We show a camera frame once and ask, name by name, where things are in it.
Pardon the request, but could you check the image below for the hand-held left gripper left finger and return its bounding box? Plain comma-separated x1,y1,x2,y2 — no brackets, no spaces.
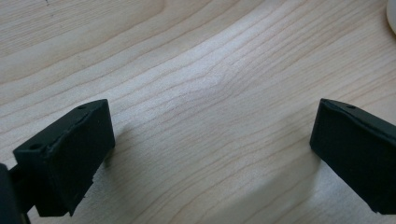
12,98,117,217

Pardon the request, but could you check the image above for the white round object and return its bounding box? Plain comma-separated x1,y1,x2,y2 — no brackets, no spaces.
386,0,396,35

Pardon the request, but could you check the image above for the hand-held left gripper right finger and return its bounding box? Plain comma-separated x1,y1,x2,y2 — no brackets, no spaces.
309,98,396,216

